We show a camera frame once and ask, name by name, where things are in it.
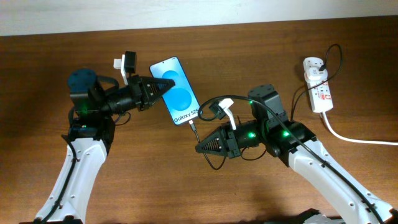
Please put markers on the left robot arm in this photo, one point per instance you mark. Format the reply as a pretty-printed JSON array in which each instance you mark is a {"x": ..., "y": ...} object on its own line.
[{"x": 96, "y": 100}]

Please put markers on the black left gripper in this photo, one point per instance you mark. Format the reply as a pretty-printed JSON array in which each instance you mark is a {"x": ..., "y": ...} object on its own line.
[{"x": 148, "y": 97}]

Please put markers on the white power strip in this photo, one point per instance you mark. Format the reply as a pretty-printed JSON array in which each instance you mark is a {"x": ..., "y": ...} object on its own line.
[{"x": 319, "y": 92}]

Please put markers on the white USB charger adapter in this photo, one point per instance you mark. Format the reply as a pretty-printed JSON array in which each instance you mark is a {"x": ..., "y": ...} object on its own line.
[{"x": 313, "y": 74}]

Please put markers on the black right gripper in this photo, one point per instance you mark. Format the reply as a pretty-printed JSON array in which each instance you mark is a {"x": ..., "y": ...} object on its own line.
[{"x": 232, "y": 143}]

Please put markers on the blue Galaxy smartphone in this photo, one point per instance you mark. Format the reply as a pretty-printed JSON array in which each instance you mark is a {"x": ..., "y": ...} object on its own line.
[{"x": 180, "y": 100}]

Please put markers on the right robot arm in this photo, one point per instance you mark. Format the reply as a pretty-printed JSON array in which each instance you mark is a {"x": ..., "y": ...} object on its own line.
[{"x": 259, "y": 118}]

